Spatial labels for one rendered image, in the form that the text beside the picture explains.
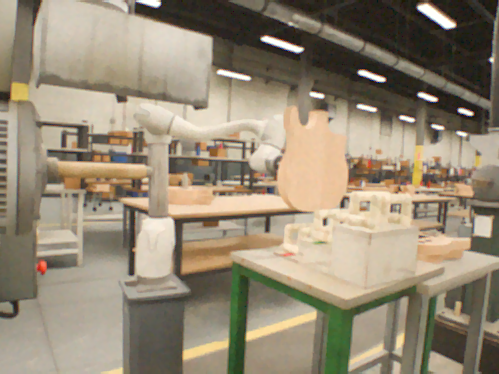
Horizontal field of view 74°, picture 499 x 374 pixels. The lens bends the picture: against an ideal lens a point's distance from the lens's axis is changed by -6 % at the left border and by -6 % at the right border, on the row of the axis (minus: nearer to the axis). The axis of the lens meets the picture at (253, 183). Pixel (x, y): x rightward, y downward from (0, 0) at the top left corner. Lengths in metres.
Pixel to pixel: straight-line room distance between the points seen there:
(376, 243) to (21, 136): 0.92
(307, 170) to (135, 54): 0.87
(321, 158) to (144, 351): 1.12
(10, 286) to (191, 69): 0.67
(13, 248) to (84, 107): 11.17
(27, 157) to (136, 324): 1.14
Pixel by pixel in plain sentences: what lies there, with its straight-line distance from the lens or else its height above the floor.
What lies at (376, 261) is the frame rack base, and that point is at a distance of 1.12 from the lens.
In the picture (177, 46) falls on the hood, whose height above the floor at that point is 1.49.
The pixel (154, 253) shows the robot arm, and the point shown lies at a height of 0.87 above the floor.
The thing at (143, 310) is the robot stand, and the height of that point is 0.63.
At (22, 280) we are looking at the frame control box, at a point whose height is 0.97.
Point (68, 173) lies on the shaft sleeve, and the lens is 0.76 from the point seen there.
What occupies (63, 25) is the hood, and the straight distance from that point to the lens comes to 0.65.
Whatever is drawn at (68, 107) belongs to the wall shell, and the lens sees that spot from 11.99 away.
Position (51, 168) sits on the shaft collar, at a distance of 0.75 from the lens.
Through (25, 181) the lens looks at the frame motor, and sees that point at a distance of 0.64.
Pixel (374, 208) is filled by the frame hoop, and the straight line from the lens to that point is 1.10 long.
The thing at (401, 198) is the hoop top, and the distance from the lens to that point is 1.19.
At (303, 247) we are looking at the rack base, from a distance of 1.27.
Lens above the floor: 1.28
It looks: 3 degrees down
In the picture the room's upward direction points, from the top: 3 degrees clockwise
